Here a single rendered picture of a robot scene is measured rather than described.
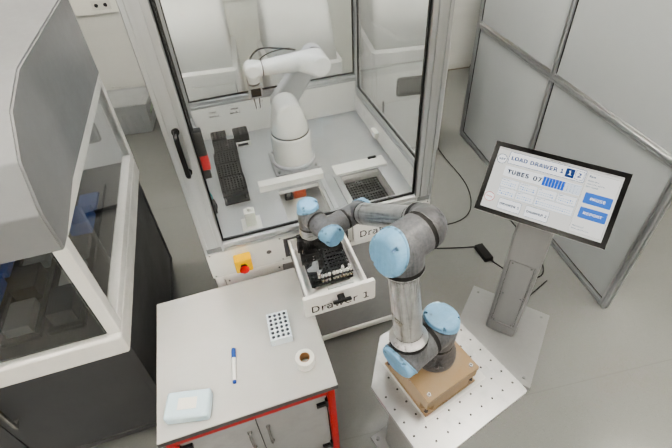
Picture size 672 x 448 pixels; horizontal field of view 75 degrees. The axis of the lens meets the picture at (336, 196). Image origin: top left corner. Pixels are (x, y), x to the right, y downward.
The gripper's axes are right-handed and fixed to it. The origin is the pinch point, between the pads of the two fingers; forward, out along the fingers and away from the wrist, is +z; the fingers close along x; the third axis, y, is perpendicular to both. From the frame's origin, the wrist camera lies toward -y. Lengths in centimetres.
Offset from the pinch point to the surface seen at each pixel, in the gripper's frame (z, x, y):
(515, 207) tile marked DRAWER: -5, 0, -87
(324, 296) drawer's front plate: 3.1, 10.8, 1.5
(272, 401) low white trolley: 19.0, 35.4, 28.7
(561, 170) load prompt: -21, 1, -104
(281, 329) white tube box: 15.2, 11.1, 19.7
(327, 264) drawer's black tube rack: 5.0, -5.5, -4.5
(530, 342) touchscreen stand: 91, 14, -112
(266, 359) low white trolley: 19.0, 19.3, 27.7
